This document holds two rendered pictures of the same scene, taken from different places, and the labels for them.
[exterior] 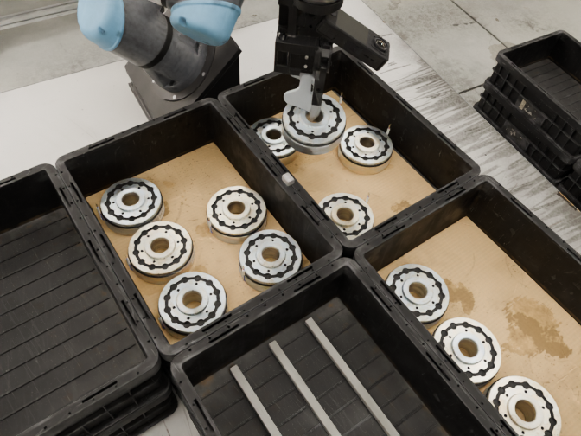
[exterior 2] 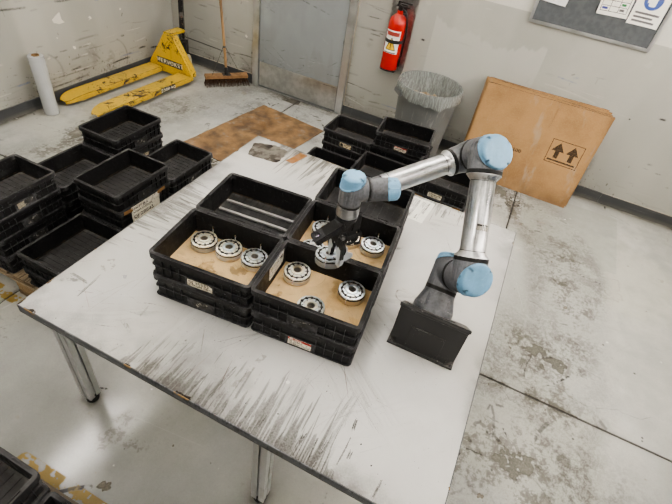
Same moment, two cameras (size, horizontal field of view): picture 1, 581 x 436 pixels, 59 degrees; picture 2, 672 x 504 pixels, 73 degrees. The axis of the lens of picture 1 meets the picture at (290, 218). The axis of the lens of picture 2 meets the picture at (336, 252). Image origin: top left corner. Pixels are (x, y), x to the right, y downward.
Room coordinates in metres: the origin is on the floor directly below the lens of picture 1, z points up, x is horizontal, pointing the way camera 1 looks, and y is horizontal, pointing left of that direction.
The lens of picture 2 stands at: (1.56, -0.75, 2.08)
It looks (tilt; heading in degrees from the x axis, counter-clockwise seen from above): 42 degrees down; 142
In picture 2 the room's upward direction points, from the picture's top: 11 degrees clockwise
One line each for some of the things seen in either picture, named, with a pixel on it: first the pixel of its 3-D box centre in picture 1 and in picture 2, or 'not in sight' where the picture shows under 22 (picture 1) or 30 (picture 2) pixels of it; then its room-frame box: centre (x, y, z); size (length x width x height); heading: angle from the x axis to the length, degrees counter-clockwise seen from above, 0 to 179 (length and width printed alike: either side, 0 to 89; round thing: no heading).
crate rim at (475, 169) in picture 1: (343, 136); (319, 282); (0.66, -0.08, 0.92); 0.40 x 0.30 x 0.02; 40
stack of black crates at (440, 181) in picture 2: not in sight; (435, 203); (-0.11, 1.34, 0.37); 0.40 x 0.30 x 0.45; 33
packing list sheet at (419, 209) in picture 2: not in sight; (401, 202); (0.14, 0.75, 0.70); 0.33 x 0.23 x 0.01; 34
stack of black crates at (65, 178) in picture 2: not in sight; (79, 188); (-1.10, -0.70, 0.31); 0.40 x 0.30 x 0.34; 124
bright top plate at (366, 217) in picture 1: (344, 216); (297, 271); (0.52, -0.09, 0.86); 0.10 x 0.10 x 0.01
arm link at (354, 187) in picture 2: not in sight; (352, 189); (0.64, 0.00, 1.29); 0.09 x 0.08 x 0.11; 72
